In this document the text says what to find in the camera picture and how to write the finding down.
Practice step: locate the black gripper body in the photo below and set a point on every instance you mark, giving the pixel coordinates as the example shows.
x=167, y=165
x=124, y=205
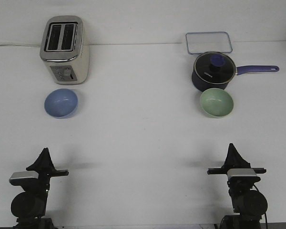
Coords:
x=42, y=182
x=238, y=184

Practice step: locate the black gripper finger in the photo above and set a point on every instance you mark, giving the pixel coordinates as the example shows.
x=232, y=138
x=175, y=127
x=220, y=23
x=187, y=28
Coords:
x=42, y=160
x=50, y=163
x=229, y=161
x=238, y=161

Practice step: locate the blue bowl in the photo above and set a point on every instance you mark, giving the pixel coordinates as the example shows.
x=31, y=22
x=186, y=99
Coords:
x=61, y=103

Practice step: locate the green bowl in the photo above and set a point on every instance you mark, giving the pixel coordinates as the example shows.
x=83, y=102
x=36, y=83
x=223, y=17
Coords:
x=216, y=103

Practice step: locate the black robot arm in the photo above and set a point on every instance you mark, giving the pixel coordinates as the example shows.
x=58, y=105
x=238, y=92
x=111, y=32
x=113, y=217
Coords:
x=249, y=204
x=29, y=206

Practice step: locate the dark blue saucepan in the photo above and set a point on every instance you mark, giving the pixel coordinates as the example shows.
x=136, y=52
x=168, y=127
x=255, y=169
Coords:
x=219, y=79

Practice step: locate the glass pot lid blue knob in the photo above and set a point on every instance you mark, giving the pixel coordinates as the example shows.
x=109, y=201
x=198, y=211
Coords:
x=207, y=61

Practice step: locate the silver two-slot toaster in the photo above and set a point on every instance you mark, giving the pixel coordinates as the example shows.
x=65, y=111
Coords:
x=64, y=50

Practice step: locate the clear container lid blue rim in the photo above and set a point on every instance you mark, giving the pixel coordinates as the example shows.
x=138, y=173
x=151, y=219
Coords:
x=200, y=42

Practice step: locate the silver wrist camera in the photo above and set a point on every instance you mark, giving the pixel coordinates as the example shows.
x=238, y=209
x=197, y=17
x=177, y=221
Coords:
x=23, y=177
x=241, y=172

